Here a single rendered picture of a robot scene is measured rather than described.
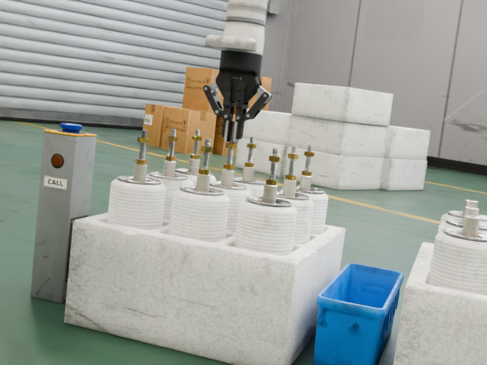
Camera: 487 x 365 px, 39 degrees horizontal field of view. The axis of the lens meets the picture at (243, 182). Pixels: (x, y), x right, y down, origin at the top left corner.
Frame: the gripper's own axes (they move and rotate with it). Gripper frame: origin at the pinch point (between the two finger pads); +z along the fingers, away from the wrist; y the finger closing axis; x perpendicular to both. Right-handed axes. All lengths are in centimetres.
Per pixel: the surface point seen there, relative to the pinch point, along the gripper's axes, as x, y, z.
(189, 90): -343, 159, -9
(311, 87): -255, 48, -18
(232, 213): 3.4, -3.1, 14.3
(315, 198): -8.5, -15.0, 10.7
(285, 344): 19.3, -19.3, 30.1
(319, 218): -9.5, -16.0, 14.6
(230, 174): 0.7, -0.7, 7.7
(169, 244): 19.3, 1.5, 18.3
